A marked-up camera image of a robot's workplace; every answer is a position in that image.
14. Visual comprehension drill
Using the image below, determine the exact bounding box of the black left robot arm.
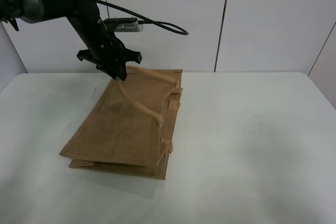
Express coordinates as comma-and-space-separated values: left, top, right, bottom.
1, 0, 142, 80

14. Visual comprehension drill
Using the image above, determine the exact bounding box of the brown linen bag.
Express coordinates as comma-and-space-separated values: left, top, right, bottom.
60, 67, 182, 180

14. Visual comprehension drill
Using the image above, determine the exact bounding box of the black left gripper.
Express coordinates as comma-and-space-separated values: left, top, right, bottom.
76, 19, 142, 81

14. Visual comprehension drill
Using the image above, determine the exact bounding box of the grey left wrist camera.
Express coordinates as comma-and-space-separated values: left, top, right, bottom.
103, 17, 143, 33

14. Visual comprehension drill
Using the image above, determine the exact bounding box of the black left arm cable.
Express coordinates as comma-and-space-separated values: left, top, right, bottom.
94, 0, 189, 36

